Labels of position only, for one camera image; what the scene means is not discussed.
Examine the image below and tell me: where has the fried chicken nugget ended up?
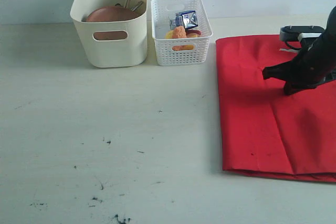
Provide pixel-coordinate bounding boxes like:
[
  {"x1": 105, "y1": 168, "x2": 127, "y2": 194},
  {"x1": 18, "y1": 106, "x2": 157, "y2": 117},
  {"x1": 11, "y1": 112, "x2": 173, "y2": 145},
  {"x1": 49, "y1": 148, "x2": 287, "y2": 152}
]
[{"x1": 172, "y1": 26, "x2": 187, "y2": 51}]

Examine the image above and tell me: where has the white perforated plastic basket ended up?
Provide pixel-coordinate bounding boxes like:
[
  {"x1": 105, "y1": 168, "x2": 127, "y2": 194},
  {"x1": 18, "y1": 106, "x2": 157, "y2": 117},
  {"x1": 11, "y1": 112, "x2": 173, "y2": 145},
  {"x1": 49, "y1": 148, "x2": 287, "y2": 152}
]
[{"x1": 151, "y1": 0, "x2": 213, "y2": 66}]

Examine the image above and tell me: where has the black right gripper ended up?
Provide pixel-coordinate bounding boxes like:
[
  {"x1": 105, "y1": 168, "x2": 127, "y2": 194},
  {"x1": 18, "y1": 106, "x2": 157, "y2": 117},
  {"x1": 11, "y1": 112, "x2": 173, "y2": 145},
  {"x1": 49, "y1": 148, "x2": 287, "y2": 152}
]
[{"x1": 262, "y1": 31, "x2": 335, "y2": 95}]

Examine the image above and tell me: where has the yellow cheese wedge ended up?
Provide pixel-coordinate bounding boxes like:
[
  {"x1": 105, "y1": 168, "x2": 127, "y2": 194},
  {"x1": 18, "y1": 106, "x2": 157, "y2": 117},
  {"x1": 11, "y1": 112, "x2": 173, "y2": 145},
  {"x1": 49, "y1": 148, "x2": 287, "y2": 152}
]
[{"x1": 181, "y1": 45, "x2": 194, "y2": 50}]

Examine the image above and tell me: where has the blue white milk carton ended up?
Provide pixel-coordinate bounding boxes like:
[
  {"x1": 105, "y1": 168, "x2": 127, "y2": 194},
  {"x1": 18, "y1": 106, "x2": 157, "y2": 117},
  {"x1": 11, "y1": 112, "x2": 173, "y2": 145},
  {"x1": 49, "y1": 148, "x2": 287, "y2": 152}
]
[{"x1": 170, "y1": 10, "x2": 198, "y2": 30}]

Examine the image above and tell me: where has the brown round plate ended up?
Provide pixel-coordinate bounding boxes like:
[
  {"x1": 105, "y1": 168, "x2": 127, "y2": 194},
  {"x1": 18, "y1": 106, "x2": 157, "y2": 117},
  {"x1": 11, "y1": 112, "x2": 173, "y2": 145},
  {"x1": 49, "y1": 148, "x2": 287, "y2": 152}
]
[{"x1": 86, "y1": 6, "x2": 140, "y2": 41}]

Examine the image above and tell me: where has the metal butter knife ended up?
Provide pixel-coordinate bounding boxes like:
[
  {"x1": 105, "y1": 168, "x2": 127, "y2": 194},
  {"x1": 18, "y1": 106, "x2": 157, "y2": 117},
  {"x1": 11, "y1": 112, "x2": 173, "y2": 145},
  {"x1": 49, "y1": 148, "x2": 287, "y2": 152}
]
[{"x1": 130, "y1": 1, "x2": 144, "y2": 12}]

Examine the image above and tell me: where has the red sausage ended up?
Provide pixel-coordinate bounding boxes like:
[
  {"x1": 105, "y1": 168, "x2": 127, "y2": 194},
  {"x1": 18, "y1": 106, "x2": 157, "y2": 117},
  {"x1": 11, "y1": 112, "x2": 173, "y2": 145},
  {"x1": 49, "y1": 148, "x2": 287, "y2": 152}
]
[{"x1": 186, "y1": 29, "x2": 202, "y2": 36}]

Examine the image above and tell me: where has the red scalloped tablecloth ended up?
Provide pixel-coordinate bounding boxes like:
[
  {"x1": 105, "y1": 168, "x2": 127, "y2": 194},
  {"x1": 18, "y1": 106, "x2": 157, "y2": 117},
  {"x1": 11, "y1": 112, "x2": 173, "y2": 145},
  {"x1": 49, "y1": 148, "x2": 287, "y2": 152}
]
[{"x1": 216, "y1": 35, "x2": 335, "y2": 183}]

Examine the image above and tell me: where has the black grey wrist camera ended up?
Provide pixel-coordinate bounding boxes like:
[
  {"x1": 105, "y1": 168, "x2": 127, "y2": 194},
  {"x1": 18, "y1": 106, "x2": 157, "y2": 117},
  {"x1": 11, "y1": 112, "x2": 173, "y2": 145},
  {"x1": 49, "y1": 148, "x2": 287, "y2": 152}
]
[{"x1": 279, "y1": 25, "x2": 324, "y2": 42}]

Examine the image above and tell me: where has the cream plastic storage bin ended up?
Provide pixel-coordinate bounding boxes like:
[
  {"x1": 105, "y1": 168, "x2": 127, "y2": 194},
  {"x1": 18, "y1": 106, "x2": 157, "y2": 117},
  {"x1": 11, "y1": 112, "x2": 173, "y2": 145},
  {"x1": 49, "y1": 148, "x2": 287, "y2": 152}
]
[{"x1": 70, "y1": 0, "x2": 148, "y2": 68}]

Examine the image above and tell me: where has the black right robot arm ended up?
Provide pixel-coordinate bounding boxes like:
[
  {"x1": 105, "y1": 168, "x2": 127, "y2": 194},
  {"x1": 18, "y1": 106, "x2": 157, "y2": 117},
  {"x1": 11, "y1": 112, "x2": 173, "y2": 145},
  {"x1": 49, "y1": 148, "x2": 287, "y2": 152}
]
[{"x1": 262, "y1": 8, "x2": 335, "y2": 95}]

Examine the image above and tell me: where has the yellow lemon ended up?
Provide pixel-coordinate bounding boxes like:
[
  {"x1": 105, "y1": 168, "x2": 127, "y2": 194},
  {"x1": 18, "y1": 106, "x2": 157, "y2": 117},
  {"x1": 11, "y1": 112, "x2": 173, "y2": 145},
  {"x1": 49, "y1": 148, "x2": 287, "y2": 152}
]
[{"x1": 165, "y1": 30, "x2": 173, "y2": 39}]

